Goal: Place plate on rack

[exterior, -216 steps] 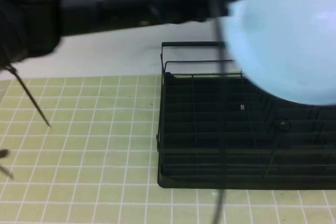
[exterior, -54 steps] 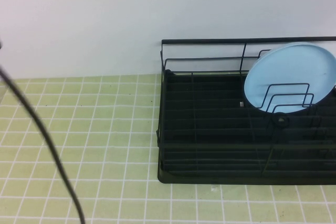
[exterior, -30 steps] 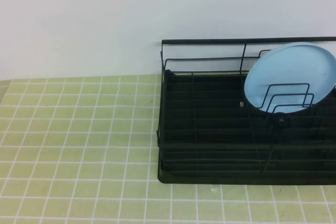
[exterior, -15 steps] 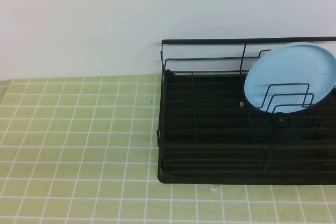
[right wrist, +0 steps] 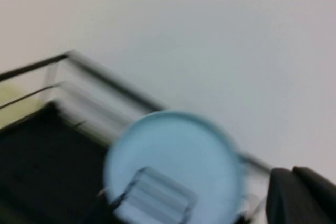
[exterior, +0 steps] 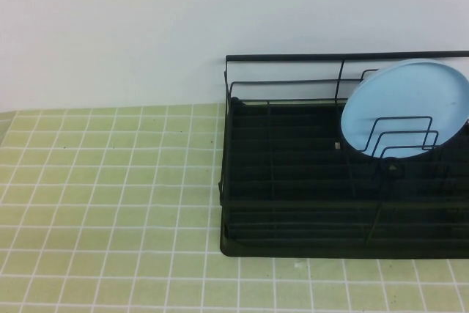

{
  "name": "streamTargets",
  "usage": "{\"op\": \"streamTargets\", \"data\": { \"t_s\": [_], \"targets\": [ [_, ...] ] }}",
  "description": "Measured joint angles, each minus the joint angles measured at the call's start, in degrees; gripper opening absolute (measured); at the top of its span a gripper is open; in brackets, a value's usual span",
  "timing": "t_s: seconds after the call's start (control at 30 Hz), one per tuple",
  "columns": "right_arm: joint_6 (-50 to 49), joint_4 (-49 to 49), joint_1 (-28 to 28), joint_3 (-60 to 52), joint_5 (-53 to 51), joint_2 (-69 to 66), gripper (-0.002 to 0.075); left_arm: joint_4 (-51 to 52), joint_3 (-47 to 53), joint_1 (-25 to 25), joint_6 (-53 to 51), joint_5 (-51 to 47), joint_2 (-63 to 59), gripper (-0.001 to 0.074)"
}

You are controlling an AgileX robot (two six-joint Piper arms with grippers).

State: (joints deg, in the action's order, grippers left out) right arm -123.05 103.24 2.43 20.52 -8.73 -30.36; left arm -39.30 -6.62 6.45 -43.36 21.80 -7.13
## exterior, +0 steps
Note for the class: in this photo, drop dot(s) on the light blue round plate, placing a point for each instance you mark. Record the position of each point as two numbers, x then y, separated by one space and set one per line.
395 104

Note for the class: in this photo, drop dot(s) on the round black rack knob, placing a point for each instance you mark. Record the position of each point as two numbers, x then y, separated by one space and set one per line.
394 169

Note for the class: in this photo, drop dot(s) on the black plastic drip tray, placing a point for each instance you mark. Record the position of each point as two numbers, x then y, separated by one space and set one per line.
300 181

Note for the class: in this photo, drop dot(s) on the small silver metal clip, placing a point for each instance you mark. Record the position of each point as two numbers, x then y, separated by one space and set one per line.
336 145

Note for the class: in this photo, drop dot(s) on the green checkered tablecloth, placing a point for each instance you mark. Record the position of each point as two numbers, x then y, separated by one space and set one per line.
91 199

